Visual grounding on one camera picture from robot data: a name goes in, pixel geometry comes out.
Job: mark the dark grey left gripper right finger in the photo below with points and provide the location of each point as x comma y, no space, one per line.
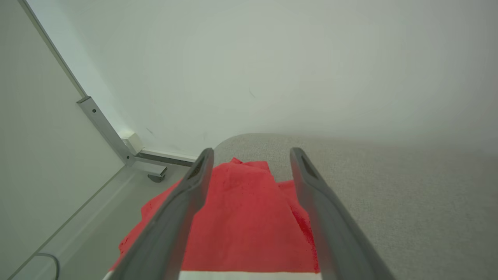
334,241

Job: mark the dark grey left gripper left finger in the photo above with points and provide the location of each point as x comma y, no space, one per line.
171,233

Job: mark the red shorts with white trim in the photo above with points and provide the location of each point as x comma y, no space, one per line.
241,217

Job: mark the white partition panel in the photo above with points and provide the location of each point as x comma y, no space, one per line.
42,147

